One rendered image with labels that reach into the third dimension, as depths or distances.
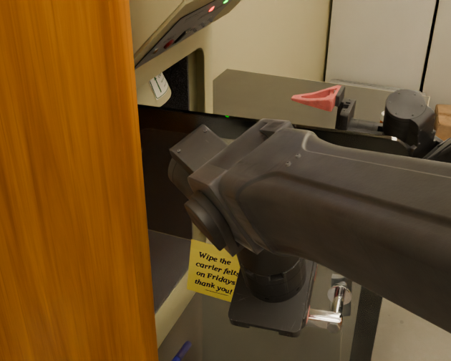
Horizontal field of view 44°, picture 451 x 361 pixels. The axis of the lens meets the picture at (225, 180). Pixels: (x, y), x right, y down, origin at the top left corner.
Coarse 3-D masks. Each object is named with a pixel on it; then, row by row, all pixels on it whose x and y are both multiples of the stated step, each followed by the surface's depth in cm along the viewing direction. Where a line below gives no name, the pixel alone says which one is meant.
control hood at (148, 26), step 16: (144, 0) 50; (160, 0) 50; (176, 0) 49; (192, 0) 50; (208, 0) 57; (240, 0) 79; (144, 16) 51; (160, 16) 50; (176, 16) 51; (144, 32) 52; (160, 32) 52; (144, 48) 53
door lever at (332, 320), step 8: (336, 288) 60; (344, 288) 60; (328, 296) 61; (336, 296) 60; (344, 296) 60; (336, 304) 59; (312, 312) 58; (320, 312) 58; (328, 312) 58; (336, 312) 58; (312, 320) 57; (320, 320) 57; (328, 320) 57; (336, 320) 57; (328, 328) 57; (336, 328) 57
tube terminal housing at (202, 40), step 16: (208, 32) 83; (176, 48) 74; (192, 48) 79; (208, 48) 84; (144, 64) 67; (160, 64) 71; (192, 64) 86; (208, 64) 85; (144, 80) 68; (192, 80) 87; (208, 80) 86; (192, 96) 88; (208, 96) 88; (208, 112) 89
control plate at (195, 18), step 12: (216, 0) 60; (228, 0) 68; (192, 12) 56; (204, 12) 62; (216, 12) 70; (180, 24) 56; (192, 24) 63; (168, 36) 57; (156, 48) 58; (168, 48) 65; (144, 60) 59
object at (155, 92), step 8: (152, 80) 75; (160, 80) 77; (144, 88) 74; (152, 88) 75; (160, 88) 76; (168, 88) 79; (144, 96) 74; (152, 96) 75; (160, 96) 76; (168, 96) 78; (144, 104) 74; (152, 104) 75; (160, 104) 76
